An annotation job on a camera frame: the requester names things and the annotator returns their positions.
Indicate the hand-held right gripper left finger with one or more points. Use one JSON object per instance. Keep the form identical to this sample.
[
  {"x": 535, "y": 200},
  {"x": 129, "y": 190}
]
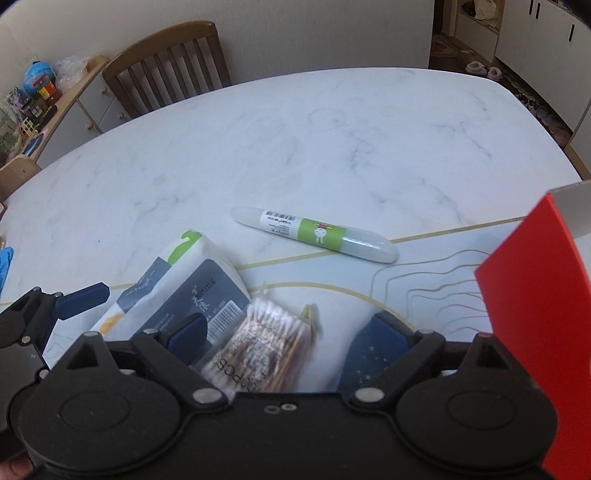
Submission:
[{"x": 187, "y": 332}]

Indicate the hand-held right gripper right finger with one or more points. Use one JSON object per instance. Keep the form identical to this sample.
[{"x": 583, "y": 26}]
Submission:
[{"x": 392, "y": 330}]

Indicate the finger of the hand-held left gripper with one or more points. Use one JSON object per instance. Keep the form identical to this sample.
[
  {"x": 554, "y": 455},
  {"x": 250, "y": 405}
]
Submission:
[{"x": 85, "y": 299}]

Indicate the wooden cotton swab pack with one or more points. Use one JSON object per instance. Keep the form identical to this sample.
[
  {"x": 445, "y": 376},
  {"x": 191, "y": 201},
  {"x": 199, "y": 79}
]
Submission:
[{"x": 272, "y": 332}]

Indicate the red cardboard box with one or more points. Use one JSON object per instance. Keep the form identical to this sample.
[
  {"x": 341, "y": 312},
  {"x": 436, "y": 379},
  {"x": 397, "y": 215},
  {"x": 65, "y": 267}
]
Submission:
[{"x": 545, "y": 277}]

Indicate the person's left hand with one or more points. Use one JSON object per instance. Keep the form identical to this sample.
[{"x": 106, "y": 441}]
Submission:
[{"x": 14, "y": 468}]

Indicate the white green tissue pack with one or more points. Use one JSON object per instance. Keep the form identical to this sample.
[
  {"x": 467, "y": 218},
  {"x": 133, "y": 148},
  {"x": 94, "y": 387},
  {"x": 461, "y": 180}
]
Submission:
[{"x": 182, "y": 251}]

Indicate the blue cloth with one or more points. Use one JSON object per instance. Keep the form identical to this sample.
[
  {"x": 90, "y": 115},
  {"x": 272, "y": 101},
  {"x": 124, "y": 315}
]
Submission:
[{"x": 5, "y": 263}]

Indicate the white green tube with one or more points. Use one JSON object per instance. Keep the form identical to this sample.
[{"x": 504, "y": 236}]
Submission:
[{"x": 318, "y": 233}]

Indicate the blue pad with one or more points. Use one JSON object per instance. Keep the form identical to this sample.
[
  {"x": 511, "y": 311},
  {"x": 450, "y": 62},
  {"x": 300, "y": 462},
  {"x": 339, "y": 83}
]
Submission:
[{"x": 34, "y": 144}]

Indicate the potted plant in glass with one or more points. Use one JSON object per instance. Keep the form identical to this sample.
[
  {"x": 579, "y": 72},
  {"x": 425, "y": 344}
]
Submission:
[{"x": 9, "y": 136}]

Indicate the white sideboard with wooden top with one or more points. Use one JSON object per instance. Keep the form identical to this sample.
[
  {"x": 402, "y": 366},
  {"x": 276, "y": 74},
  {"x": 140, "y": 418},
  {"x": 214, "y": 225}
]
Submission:
[{"x": 92, "y": 106}]

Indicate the building block model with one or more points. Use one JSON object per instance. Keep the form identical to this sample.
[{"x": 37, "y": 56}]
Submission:
[{"x": 16, "y": 101}]

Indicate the red jar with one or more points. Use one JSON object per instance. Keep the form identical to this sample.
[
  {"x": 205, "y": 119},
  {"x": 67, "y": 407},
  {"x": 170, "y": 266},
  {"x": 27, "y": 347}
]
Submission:
[{"x": 47, "y": 91}]

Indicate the blue globe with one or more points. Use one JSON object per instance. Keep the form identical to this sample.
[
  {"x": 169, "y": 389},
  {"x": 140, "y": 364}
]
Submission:
[{"x": 39, "y": 76}]

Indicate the clear plastic bag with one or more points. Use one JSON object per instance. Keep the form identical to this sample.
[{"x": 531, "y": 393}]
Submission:
[{"x": 71, "y": 71}]

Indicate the wooden dining chair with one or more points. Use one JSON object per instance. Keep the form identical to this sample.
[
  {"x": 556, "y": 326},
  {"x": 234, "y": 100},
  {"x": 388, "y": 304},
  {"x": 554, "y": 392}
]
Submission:
[{"x": 161, "y": 60}]

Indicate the grey slipper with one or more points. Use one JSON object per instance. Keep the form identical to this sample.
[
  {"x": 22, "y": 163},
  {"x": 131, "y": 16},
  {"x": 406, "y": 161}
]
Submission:
[
  {"x": 495, "y": 74},
  {"x": 475, "y": 68}
]

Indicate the patterned rug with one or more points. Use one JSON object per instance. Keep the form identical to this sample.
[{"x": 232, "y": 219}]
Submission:
[{"x": 457, "y": 50}]

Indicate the low white shoe bench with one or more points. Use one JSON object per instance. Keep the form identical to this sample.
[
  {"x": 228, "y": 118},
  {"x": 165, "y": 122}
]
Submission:
[{"x": 475, "y": 34}]

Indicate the tall white cabinet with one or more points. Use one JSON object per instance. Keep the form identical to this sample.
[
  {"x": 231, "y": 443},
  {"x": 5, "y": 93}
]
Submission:
[{"x": 545, "y": 50}]

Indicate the white tote bag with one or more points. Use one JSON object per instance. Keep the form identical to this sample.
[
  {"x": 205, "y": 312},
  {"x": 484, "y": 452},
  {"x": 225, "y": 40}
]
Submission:
[{"x": 480, "y": 8}]

